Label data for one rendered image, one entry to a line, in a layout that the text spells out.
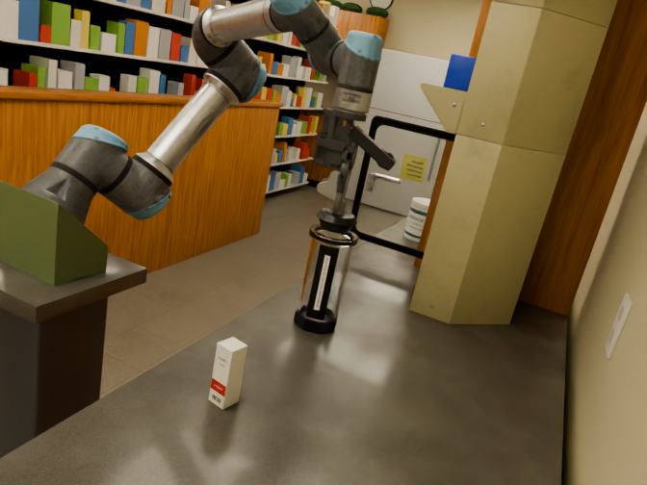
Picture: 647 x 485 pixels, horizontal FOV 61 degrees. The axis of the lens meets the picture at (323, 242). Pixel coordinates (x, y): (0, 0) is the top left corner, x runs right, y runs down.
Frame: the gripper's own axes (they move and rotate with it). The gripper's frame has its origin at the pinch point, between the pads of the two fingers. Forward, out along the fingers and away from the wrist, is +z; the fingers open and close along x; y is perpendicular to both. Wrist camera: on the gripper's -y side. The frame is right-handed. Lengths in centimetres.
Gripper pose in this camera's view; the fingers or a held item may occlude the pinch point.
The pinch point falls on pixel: (339, 206)
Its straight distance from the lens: 119.1
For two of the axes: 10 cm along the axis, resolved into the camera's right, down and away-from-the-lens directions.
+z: -2.0, 9.3, 3.0
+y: -9.7, -2.4, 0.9
